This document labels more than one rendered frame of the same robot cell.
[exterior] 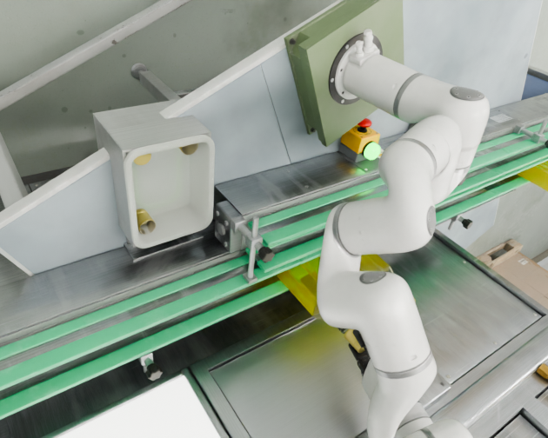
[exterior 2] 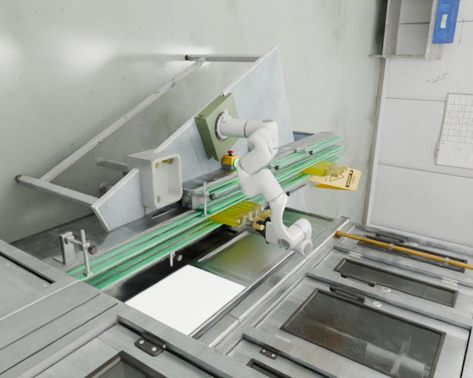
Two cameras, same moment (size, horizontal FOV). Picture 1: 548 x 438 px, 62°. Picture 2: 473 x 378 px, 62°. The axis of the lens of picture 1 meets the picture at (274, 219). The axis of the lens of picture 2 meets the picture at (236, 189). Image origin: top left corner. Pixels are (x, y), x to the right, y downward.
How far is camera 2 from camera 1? 1.08 m
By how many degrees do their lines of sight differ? 24
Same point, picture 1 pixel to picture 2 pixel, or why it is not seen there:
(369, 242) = (253, 164)
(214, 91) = (172, 140)
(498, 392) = (322, 241)
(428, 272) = not seen: hidden behind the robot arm
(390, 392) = (275, 207)
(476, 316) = not seen: hidden behind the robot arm
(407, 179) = (259, 139)
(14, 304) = (112, 237)
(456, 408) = not seen: hidden behind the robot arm
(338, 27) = (214, 109)
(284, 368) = (230, 254)
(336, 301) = (248, 183)
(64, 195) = (124, 188)
